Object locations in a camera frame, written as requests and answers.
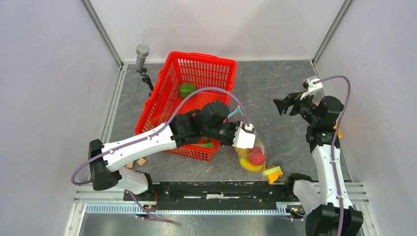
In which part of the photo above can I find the wooden toy cube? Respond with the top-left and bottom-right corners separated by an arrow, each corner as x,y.
126,158 -> 148,169

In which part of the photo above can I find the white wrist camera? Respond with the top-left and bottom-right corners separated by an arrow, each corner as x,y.
232,121 -> 256,149
300,76 -> 323,100

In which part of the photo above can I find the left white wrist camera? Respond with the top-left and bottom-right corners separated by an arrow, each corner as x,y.
232,121 -> 256,149

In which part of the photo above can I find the green cucumber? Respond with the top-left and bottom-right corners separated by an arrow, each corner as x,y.
194,142 -> 214,149

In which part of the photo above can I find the clear zip top bag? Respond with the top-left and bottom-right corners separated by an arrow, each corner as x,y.
227,105 -> 268,173

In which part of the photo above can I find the yellow orange toy sandwich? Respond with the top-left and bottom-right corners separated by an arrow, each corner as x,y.
262,166 -> 284,185

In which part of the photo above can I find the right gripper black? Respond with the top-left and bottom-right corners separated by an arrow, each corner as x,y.
272,89 -> 319,126

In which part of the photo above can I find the red apple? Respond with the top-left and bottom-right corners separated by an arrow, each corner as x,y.
247,149 -> 266,166

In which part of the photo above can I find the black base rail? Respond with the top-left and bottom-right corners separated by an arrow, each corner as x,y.
123,181 -> 298,210

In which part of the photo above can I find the yellow banana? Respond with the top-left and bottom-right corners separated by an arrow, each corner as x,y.
236,147 -> 266,172

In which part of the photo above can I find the red plastic basket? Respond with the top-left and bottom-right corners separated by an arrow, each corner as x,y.
135,51 -> 238,162

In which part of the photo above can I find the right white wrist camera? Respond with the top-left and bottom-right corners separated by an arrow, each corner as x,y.
300,76 -> 323,100

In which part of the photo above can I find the grey microphone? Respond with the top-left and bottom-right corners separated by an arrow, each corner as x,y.
135,44 -> 150,72

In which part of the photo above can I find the green bell pepper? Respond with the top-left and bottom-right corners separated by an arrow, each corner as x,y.
179,83 -> 197,98

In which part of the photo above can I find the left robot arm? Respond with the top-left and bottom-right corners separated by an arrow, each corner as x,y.
89,100 -> 241,201

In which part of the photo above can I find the yellow window toy block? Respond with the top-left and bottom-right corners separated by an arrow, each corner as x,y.
333,122 -> 343,139

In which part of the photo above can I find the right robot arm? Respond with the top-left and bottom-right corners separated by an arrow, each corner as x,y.
273,92 -> 363,236

